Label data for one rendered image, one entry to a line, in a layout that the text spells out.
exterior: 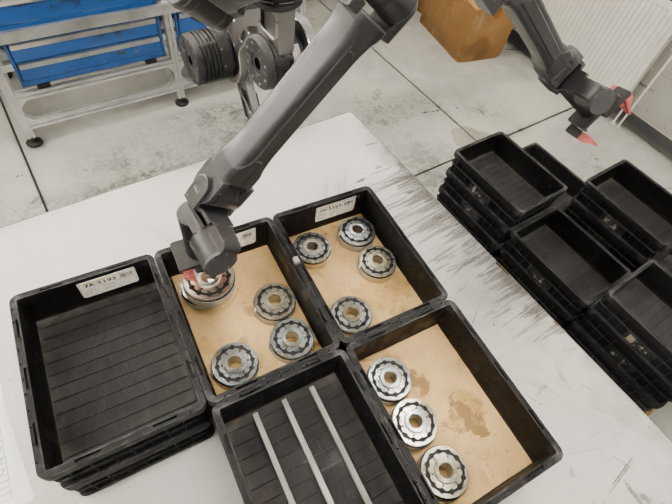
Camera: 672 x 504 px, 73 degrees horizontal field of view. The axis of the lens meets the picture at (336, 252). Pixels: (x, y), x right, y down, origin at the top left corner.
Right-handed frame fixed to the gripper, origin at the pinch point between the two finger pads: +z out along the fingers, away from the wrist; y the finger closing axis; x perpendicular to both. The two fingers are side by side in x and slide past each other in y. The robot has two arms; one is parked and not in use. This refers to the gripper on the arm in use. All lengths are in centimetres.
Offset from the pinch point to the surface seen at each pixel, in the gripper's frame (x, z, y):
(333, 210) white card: 17.8, 18.0, 39.5
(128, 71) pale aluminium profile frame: 187, 80, 8
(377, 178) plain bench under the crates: 39, 38, 70
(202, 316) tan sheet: 3.0, 22.7, -2.9
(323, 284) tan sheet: -0.1, 23.1, 28.2
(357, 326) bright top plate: -15.4, 19.9, 29.7
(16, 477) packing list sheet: -12, 35, -49
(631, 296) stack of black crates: -33, 58, 146
